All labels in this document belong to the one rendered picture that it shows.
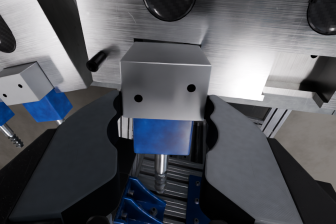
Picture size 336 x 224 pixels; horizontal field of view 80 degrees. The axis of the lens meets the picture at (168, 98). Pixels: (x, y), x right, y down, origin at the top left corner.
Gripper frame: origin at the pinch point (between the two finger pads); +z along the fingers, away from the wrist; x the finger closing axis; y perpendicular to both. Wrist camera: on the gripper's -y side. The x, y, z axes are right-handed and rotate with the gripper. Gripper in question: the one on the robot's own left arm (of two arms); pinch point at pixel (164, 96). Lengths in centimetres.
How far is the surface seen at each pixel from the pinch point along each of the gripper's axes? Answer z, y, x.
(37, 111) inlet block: 10.7, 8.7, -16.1
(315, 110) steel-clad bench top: 12.3, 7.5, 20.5
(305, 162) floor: 95, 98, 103
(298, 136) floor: 94, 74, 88
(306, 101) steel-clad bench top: 12.4, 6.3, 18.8
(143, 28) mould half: 4.8, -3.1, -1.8
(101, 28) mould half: 5.3, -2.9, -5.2
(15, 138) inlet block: 14.2, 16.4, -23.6
